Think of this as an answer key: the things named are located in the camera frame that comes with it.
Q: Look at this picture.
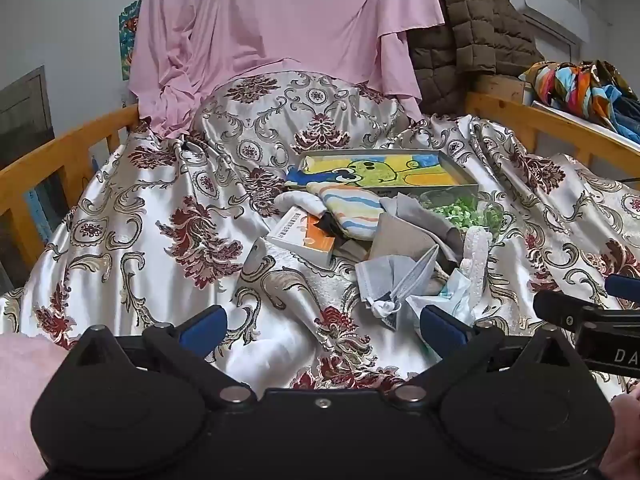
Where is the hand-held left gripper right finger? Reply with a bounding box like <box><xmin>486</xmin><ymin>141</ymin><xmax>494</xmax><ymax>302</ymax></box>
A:
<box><xmin>390</xmin><ymin>305</ymin><xmax>583</xmax><ymax>407</ymax></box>

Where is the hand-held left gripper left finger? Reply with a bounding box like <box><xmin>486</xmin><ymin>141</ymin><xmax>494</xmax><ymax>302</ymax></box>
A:
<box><xmin>65</xmin><ymin>305</ymin><xmax>258</xmax><ymax>407</ymax></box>

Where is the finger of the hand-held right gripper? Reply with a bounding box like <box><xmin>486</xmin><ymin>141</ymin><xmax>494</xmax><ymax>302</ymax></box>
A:
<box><xmin>604</xmin><ymin>275</ymin><xmax>640</xmax><ymax>305</ymax></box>
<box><xmin>532</xmin><ymin>290</ymin><xmax>603</xmax><ymax>332</ymax></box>

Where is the grey blue face mask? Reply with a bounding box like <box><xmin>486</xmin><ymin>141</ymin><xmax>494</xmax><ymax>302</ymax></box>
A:
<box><xmin>354</xmin><ymin>244</ymin><xmax>442</xmax><ymax>332</ymax></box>

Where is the brown cloth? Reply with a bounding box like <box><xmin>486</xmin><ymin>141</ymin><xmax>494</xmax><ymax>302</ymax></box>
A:
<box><xmin>367</xmin><ymin>217</ymin><xmax>442</xmax><ymax>267</ymax></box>

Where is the striped towel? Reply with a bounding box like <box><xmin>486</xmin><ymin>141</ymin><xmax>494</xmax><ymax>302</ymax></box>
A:
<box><xmin>306</xmin><ymin>182</ymin><xmax>387</xmax><ymax>239</ymax></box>

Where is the small black cloth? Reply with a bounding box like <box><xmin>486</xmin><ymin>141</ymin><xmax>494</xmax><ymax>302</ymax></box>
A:
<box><xmin>315</xmin><ymin>212</ymin><xmax>347</xmax><ymax>237</ymax></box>

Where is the white fluffy cloth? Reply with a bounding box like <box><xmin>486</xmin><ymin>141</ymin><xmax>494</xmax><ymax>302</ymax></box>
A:
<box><xmin>272</xmin><ymin>191</ymin><xmax>326</xmax><ymax>219</ymax></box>

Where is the cartoon print metal tray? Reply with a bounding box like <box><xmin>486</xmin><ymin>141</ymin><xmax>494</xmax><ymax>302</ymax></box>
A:
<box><xmin>285</xmin><ymin>149</ymin><xmax>481</xmax><ymax>197</ymax></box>

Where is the person's right hand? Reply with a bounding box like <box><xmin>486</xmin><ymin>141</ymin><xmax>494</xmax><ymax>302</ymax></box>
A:
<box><xmin>597</xmin><ymin>392</ymin><xmax>640</xmax><ymax>480</ymax></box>

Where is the clear plastic wrapped packet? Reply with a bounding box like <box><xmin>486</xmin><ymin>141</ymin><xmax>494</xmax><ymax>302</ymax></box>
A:
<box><xmin>405</xmin><ymin>267</ymin><xmax>477</xmax><ymax>342</ymax></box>

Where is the white lace cloth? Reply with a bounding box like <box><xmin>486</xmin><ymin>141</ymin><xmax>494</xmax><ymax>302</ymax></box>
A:
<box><xmin>457</xmin><ymin>225</ymin><xmax>494</xmax><ymax>292</ymax></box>

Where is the floral satin blanket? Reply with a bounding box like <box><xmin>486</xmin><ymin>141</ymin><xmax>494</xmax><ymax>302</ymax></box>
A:
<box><xmin>0</xmin><ymin>72</ymin><xmax>640</xmax><ymax>403</ymax></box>

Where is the clear container of green beads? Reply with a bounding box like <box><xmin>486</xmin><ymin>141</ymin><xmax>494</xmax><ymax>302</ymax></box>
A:
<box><xmin>417</xmin><ymin>187</ymin><xmax>506</xmax><ymax>237</ymax></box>

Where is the grey cloth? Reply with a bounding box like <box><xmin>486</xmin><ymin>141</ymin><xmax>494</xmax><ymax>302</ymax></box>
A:
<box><xmin>377</xmin><ymin>195</ymin><xmax>464</xmax><ymax>252</ymax></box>

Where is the orange and white box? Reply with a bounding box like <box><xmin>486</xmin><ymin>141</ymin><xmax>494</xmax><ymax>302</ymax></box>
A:
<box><xmin>266</xmin><ymin>207</ymin><xmax>339</xmax><ymax>267</ymax></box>

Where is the pink fleece clothing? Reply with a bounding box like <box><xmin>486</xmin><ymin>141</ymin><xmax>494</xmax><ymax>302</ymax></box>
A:
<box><xmin>0</xmin><ymin>334</ymin><xmax>69</xmax><ymax>480</ymax></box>

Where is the colourful patterned cloth bundle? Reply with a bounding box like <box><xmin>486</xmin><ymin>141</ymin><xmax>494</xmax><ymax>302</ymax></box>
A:
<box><xmin>525</xmin><ymin>60</ymin><xmax>640</xmax><ymax>143</ymax></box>

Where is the brown quilted jacket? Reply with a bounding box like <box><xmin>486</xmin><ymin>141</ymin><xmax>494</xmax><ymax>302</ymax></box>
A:
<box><xmin>407</xmin><ymin>0</ymin><xmax>546</xmax><ymax>113</ymax></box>

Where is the white air conditioner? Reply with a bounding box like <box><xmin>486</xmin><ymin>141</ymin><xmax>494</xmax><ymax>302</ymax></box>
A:
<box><xmin>505</xmin><ymin>0</ymin><xmax>592</xmax><ymax>43</ymax></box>

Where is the pink hanging bed sheet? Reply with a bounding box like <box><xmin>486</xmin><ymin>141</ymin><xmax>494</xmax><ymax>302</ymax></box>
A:
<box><xmin>127</xmin><ymin>0</ymin><xmax>447</xmax><ymax>138</ymax></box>

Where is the wooden bed rail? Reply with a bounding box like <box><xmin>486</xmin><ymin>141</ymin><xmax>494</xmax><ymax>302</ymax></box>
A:
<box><xmin>0</xmin><ymin>104</ymin><xmax>142</xmax><ymax>292</ymax></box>
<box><xmin>465</xmin><ymin>91</ymin><xmax>640</xmax><ymax>181</ymax></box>

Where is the grey wall panel door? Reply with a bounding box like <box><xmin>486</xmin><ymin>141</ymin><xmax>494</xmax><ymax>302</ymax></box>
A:
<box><xmin>0</xmin><ymin>65</ymin><xmax>57</xmax><ymax>163</ymax></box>

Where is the colourful wall poster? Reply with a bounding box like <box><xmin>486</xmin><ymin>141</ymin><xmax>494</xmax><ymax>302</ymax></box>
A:
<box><xmin>117</xmin><ymin>0</ymin><xmax>143</xmax><ymax>82</ymax></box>

